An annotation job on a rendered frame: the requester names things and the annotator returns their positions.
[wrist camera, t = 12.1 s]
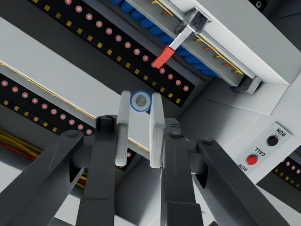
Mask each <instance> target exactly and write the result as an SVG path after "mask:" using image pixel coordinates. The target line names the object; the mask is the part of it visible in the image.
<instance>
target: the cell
mask: <svg viewBox="0 0 301 226"><path fill-rule="evenodd" d="M151 103H152V98H151V96H150V94H149V93H148V92H146V91H142V90H140V91H136V92H134V93H133V94H132V95H131V98H130V105H131V107H132V109H133V111H135V112H136V113H144V112H146V111H147V110H148V109H149V108H150V107H151Z"/></svg>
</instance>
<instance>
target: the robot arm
mask: <svg viewBox="0 0 301 226"><path fill-rule="evenodd" d="M130 97H131V93H130V92H129V91H123V92H122V94H121V99H120V106H119V111H118V115H103V116H99V117H97V118H96V119H95V134H94V135H90V136H83V132H81V131H79V130H68V131H65V132H63V133H62V134H61V135H60V136H59V137H58V138H57V139H56V140H54V141H53V142H52V143H51V144H50V145H49V146H48V147H47V148H46V149H45V150H44V151H43V152H42V153H41V154H40V155H39V156H38V157H37V158H36V159H35V160H34V161H33V162H32V163H31V164H30V165H28V166H27V167H26V168H25V169H24V170H23V171H22V172H21V173H20V174H19V175H18V176H17V177H16V178H15V179H14V180H13V181H12V182H11V183H10V184H9V185H8V186H7V187H6V188H5V189H4V190H3V191H2V192H1V193H0V226H48V225H49V224H50V222H51V221H52V219H53V218H54V216H55V215H56V213H57V211H58V210H59V208H60V207H61V205H62V204H63V202H64V201H65V199H66V198H67V196H68V195H69V193H70V192H71V190H72V189H73V187H74V186H75V184H76V182H77V181H78V179H79V178H80V176H81V175H82V173H83V171H84V168H87V167H89V168H88V173H87V178H86V185H85V190H84V195H83V198H81V200H80V204H79V209H78V213H77V219H76V224H75V226H114V216H115V167H116V165H117V166H125V165H126V162H127V147H128V134H129V112H130ZM149 125H150V166H151V167H152V168H160V167H162V169H161V177H160V179H161V210H160V226H204V224H203V218H202V212H201V206H200V204H199V203H196V199H195V193H194V186H193V181H194V182H195V184H196V186H197V188H198V190H199V191H200V193H201V195H202V197H203V199H204V200H205V202H206V204H207V206H208V208H209V210H210V211H211V213H212V215H213V217H214V219H215V220H216V222H217V224H218V226H290V225H289V223H288V222H287V221H286V220H285V219H284V218H283V217H282V215H281V214H280V213H279V212H278V211H277V210H276V208H275V207H274V206H273V205H272V204H271V203H270V202H269V200H268V199H267V198H266V197H265V196H264V195H263V194H262V193H261V192H260V190H259V189H258V188H257V187H256V186H255V185H254V184H253V182H252V181H251V180H250V179H249V178H248V177H247V175H246V174H245V173H244V172H243V171H242V170H241V169H240V167H239V166H238V165H237V164H236V163H235V162H234V160H233V159H232V158H231V157H230V156H229V155H228V154H227V153H226V152H225V150H224V149H223V148H222V147H221V146H220V145H219V144H218V142H216V141H215V140H214V139H212V138H208V137H206V138H205V137H202V138H199V139H197V143H195V142H191V141H188V140H186V136H185V135H184V134H183V133H182V132H181V128H180V124H179V122H178V121H177V120H176V119H175V118H164V113H163V104H162V98H161V95H160V93H153V94H152V103H151V109H150V123H149Z"/></svg>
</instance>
